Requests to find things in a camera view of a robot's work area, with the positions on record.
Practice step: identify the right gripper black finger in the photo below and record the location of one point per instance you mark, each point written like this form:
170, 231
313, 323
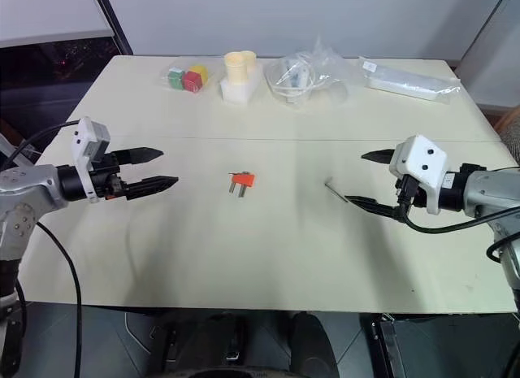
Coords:
380, 156
375, 206

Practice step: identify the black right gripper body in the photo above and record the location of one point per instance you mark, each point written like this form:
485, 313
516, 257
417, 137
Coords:
420, 197

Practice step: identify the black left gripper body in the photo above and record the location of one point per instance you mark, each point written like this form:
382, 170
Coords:
106, 179

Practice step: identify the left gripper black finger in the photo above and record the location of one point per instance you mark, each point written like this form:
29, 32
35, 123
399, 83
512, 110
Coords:
152, 185
138, 155

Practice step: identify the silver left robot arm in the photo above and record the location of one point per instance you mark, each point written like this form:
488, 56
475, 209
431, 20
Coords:
28, 183

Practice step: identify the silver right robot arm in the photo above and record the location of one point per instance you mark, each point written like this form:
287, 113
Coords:
489, 187

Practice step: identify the small grey pin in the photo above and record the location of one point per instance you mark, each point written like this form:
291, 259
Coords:
335, 192

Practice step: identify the small orange plug part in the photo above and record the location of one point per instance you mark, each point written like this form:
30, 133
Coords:
245, 179

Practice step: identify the clear bag of cubes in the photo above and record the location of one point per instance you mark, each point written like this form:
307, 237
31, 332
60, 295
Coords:
164, 83

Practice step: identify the long white box in plastic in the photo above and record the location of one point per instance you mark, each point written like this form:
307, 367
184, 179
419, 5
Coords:
406, 83

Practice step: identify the green cube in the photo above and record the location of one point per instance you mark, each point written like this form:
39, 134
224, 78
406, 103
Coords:
175, 79

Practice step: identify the red cube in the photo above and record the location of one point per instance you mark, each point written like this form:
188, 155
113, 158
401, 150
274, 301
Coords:
191, 82

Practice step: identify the yellow cube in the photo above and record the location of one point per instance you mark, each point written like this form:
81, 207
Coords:
201, 72

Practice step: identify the clear crumpled plastic bag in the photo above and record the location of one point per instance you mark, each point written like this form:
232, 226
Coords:
325, 65

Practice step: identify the cream cups on white block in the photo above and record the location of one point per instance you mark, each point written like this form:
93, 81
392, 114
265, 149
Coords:
237, 93

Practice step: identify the cream plastic cup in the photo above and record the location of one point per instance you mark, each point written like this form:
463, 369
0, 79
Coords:
235, 67
252, 60

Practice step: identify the dark rounded shape under table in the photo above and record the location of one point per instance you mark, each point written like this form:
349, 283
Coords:
313, 345
227, 337

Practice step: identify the black robot body part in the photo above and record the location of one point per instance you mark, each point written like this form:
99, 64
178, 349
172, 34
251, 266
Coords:
10, 341

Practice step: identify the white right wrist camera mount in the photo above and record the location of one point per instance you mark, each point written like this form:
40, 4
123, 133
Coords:
420, 158

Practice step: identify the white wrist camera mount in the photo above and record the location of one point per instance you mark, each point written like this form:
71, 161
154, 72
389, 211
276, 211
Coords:
86, 136
420, 158

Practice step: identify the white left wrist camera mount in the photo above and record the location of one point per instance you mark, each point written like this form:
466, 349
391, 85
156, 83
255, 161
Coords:
86, 136

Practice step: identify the black window frame post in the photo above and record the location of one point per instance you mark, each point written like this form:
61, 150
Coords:
115, 24

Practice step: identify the black metal frame under table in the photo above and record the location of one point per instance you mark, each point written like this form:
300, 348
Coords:
380, 345

